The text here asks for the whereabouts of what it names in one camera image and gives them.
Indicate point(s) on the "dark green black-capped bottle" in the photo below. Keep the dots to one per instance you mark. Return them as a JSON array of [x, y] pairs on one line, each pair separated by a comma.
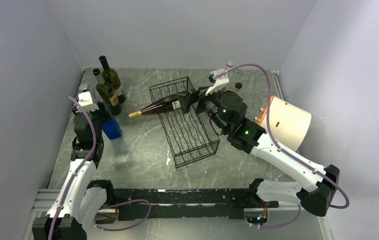
[[111, 76]]

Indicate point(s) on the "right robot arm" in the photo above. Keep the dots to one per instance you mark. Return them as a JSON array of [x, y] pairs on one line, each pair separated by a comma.
[[314, 185]]

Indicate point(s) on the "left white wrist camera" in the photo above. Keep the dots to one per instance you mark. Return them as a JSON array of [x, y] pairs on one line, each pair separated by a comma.
[[86, 102]]

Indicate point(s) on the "green bottle silver cap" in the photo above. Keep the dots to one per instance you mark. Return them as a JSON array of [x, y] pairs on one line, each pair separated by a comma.
[[107, 93]]

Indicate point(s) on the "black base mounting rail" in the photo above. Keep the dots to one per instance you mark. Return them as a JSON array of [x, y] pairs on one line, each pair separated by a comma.
[[185, 203]]

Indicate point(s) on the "blue clear glass bottle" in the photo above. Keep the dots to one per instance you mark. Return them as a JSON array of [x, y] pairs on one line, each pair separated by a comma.
[[109, 124]]

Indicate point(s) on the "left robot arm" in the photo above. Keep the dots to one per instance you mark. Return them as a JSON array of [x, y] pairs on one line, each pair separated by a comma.
[[74, 211]]

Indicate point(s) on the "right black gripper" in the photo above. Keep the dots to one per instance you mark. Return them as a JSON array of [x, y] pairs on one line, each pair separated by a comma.
[[186, 100]]

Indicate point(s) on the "black wire wine rack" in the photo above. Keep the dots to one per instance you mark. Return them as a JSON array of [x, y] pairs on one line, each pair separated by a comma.
[[190, 136]]

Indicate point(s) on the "beige cylindrical lamp shade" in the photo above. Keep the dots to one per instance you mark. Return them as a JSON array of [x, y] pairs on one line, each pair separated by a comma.
[[289, 123]]

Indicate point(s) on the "clear bottle white label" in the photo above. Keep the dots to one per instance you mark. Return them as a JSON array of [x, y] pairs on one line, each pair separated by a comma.
[[238, 86]]

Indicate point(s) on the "dark red gold-capped bottle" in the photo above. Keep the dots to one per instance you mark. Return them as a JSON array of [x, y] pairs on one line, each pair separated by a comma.
[[163, 105]]

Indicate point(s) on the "frosted clear slim bottle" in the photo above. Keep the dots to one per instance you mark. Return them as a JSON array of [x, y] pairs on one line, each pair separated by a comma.
[[229, 65]]

